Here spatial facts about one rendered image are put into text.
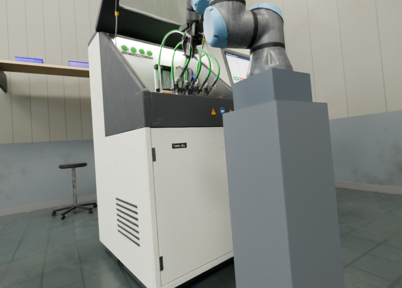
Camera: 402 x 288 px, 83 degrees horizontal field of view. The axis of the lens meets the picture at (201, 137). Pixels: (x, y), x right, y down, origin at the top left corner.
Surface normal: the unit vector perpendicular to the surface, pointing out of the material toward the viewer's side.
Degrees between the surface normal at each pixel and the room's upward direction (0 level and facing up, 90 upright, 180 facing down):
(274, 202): 90
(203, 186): 90
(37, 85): 90
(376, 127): 90
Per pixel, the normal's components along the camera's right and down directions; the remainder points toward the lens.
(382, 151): -0.85, 0.05
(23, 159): 0.52, -0.07
